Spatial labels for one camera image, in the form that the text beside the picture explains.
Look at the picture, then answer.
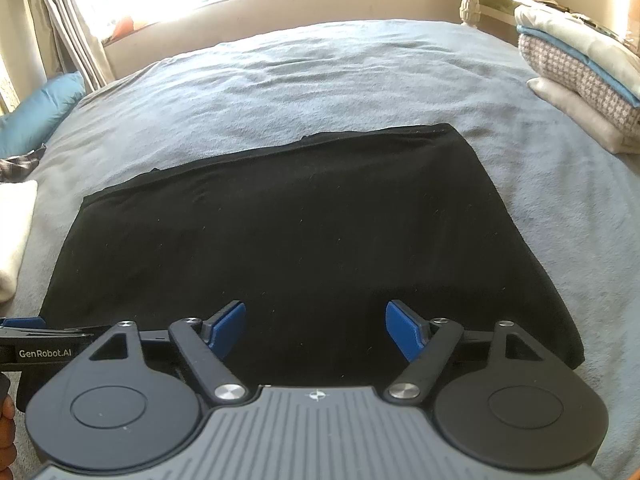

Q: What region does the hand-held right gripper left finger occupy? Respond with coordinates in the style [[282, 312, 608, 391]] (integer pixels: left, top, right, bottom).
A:
[[65, 301, 249, 406]]

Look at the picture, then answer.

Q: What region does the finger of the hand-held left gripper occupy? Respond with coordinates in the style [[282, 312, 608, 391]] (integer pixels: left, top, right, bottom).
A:
[[0, 316, 47, 331], [0, 326, 112, 341]]

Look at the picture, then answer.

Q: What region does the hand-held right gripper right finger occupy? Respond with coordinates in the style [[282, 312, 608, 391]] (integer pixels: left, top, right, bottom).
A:
[[384, 300, 571, 406]]

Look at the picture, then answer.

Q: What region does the black t-shirt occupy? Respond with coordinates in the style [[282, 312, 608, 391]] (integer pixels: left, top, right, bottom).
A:
[[15, 122, 586, 411]]

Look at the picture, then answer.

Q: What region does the stack of folded clothes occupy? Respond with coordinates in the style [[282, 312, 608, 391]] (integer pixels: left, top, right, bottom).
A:
[[517, 34, 640, 136]]

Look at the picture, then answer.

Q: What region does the person's left hand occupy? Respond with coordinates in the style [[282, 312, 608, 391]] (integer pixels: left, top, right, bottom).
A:
[[0, 395, 18, 471]]

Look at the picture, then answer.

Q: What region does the white cloth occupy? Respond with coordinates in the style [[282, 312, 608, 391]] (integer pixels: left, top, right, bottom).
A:
[[0, 180, 40, 303]]

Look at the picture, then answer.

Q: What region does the black white plaid shirt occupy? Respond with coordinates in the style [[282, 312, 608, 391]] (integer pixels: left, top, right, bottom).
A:
[[0, 144, 48, 183]]

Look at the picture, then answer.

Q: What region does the blue pillow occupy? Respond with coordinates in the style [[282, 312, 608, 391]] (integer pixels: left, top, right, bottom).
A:
[[0, 71, 87, 158]]

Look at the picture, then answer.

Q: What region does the grey-blue blanket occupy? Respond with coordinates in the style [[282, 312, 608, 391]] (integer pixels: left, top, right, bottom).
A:
[[0, 19, 640, 480]]

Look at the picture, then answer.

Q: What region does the striped curtain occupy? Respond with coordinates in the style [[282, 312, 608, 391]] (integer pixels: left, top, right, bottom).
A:
[[25, 0, 116, 93]]

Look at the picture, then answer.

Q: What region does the white bedpost finial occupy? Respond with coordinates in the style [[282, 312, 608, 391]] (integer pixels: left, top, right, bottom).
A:
[[459, 0, 482, 28]]

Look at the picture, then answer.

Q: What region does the light blue folded garment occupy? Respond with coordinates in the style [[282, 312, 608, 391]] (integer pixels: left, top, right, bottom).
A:
[[516, 25, 640, 106]]

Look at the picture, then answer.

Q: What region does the white desk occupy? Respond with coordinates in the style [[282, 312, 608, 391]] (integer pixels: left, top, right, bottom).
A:
[[464, 0, 640, 41]]

